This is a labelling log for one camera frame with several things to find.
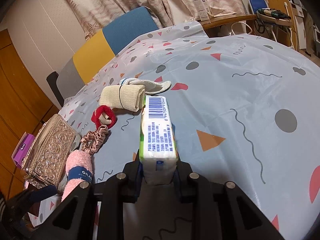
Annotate white knitted gloves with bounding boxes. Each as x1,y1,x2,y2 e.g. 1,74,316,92
119,78,171,95

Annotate patterned light blue tablecloth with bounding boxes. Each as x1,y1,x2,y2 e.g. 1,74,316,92
60,22,319,239

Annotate grey yellow blue chair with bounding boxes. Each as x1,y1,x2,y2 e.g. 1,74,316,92
46,7,159,106

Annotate pink towel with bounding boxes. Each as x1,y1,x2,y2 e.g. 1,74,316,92
61,150,93,200

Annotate pink satin scrunchie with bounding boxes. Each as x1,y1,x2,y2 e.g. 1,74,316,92
80,125,108,155

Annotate beige cloth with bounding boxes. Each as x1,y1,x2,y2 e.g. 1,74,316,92
99,85,145,112

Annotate blue folding chair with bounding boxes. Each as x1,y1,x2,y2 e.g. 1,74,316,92
248,0,299,50

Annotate blue tissue packet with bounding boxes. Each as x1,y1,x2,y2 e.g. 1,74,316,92
139,95,178,185

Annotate purple carton box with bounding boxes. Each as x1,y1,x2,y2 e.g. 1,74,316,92
11,132,35,168

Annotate ornate silver tissue box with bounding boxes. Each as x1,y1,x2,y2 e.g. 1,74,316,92
22,114,81,189

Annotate wooden side desk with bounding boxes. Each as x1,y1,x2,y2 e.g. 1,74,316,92
199,14,257,38

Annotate white carton on desk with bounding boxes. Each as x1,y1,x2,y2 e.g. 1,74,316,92
192,0,212,21

